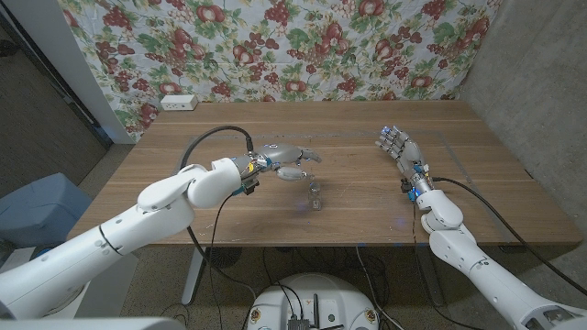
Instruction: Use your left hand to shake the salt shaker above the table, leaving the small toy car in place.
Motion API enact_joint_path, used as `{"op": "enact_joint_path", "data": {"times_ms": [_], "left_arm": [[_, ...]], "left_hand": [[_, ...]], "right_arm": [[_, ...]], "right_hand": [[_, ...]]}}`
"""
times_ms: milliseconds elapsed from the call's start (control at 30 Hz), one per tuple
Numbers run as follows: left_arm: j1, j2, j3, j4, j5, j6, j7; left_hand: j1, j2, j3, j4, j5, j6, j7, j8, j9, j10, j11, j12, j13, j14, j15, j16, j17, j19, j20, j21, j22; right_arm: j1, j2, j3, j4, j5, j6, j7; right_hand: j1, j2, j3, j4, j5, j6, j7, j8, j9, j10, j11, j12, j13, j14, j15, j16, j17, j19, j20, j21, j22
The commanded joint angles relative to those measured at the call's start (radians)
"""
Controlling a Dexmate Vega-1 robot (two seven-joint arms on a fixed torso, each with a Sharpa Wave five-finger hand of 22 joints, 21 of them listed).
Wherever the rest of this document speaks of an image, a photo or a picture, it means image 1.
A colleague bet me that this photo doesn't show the blue-grey plastic bin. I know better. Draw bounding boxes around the blue-grey plastic bin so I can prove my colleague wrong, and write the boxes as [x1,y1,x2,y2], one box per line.
[0,171,94,251]

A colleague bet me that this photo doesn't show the glass salt shaker metal cap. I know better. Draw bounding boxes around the glass salt shaker metal cap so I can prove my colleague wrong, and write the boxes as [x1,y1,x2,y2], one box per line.
[307,180,324,212]

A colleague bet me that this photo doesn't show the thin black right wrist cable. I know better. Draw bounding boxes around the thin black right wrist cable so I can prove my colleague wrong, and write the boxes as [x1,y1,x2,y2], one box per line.
[410,199,487,330]

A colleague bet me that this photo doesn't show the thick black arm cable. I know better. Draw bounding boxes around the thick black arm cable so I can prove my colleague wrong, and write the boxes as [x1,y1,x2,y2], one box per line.
[179,125,258,303]
[433,176,587,297]

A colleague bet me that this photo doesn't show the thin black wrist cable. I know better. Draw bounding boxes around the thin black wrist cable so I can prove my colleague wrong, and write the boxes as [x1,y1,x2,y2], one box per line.
[208,192,236,330]
[410,199,487,330]

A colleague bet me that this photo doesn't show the white robot torso base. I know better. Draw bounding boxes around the white robot torso base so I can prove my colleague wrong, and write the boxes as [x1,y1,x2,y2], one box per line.
[246,272,381,330]

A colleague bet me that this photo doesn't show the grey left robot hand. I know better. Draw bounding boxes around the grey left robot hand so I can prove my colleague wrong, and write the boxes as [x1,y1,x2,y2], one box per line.
[253,142,323,182]

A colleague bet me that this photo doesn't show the white robot torso rim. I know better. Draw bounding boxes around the white robot torso rim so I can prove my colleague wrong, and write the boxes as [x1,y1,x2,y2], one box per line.
[0,316,187,330]

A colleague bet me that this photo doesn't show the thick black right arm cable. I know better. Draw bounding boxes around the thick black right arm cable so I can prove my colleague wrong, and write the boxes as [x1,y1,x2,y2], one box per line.
[433,176,587,297]

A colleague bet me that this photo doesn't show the fruit print backdrop cloth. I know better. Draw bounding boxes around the fruit print backdrop cloth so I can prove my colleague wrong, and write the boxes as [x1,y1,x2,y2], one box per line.
[57,0,504,141]

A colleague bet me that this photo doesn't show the white pedal unit blue pads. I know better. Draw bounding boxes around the white pedal unit blue pads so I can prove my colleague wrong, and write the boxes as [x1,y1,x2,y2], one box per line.
[0,246,51,276]

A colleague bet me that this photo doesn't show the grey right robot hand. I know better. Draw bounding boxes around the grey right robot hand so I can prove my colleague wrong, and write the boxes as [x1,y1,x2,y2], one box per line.
[374,126,426,174]

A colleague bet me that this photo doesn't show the round black floor object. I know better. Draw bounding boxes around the round black floor object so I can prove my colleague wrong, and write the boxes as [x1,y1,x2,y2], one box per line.
[205,247,243,270]

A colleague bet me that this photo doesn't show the thin black left wrist cable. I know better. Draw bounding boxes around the thin black left wrist cable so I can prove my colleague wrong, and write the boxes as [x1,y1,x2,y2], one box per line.
[208,192,236,330]

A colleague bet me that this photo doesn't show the dark grey table leg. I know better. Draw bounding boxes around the dark grey table leg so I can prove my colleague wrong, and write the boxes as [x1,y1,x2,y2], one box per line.
[415,246,445,307]

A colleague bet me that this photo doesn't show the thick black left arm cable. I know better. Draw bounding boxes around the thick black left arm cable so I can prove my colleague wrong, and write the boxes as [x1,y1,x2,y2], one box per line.
[179,125,258,303]

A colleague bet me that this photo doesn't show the white power strip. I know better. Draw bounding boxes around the white power strip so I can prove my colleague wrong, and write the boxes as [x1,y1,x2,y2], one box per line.
[160,93,199,112]

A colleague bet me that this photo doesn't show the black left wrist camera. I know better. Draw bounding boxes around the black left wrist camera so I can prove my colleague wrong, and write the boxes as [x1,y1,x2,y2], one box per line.
[240,176,260,196]

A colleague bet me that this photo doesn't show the white table leg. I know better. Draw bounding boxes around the white table leg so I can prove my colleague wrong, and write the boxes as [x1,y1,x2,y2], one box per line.
[181,247,207,306]

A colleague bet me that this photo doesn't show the grey floor cable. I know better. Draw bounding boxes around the grey floor cable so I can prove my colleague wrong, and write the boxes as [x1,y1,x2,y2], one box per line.
[355,245,407,330]

